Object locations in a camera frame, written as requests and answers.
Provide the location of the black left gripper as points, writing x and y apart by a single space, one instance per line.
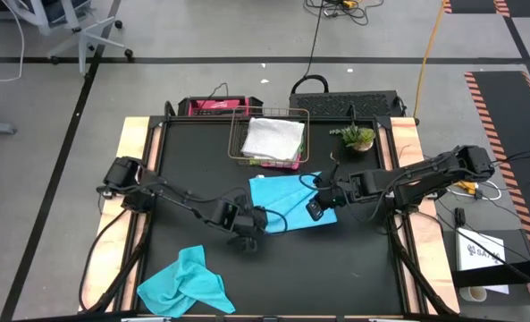
251 219

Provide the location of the white office chair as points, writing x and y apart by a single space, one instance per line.
83 40

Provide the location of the black table frame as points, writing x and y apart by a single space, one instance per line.
188 120

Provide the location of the potted succulent plant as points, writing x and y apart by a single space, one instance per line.
358 136

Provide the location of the yellow connector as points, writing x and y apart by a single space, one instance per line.
468 188

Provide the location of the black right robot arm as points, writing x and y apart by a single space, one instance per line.
425 172

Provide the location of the red and black toolbox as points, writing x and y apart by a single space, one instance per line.
215 106

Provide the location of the black perforated computer case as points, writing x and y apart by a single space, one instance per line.
336 105

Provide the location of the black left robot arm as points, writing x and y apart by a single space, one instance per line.
126 174

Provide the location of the white box on floor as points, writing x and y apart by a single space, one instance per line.
474 255

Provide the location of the grey microfiber towel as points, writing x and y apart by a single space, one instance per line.
271 138

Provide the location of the black power adapter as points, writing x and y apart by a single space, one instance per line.
460 218

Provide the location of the blue microfiber towel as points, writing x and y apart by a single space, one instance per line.
287 201
184 286

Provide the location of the hazard-striped black floor mat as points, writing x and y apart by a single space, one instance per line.
474 5
506 116

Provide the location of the small yellow tag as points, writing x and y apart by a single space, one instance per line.
331 156

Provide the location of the wooden table side board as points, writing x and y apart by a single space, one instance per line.
132 132
405 134

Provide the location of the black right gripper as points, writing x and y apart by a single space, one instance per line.
331 190

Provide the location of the pink microfiber towel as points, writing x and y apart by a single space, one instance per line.
282 164

